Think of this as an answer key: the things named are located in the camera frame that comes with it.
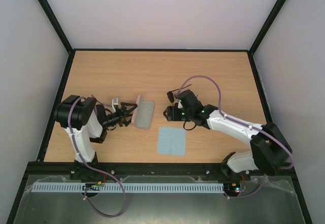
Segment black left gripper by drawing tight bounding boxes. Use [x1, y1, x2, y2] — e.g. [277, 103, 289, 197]
[103, 103, 137, 129]

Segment pink grey glasses case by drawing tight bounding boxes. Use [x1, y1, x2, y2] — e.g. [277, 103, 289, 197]
[132, 94, 155, 130]

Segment light blue cleaning cloth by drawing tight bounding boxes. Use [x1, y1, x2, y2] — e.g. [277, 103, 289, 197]
[157, 127, 186, 156]

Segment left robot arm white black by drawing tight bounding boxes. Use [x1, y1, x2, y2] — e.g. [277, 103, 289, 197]
[54, 95, 138, 181]

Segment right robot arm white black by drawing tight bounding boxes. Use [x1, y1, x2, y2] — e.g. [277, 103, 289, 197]
[163, 89, 293, 179]

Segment black sunglasses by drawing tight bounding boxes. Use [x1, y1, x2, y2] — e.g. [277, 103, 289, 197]
[167, 84, 191, 106]

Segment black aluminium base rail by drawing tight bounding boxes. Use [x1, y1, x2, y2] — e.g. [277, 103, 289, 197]
[26, 162, 297, 178]

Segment light blue slotted cable duct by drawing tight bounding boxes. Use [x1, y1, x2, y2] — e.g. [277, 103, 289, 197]
[31, 182, 224, 194]

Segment black frame post left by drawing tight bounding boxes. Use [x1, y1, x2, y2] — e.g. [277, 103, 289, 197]
[38, 0, 73, 54]

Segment black frame post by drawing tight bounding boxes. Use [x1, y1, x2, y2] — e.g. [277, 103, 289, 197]
[38, 0, 73, 54]
[249, 0, 287, 54]

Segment black frame post right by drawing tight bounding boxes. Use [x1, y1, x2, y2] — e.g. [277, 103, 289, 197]
[249, 0, 287, 54]

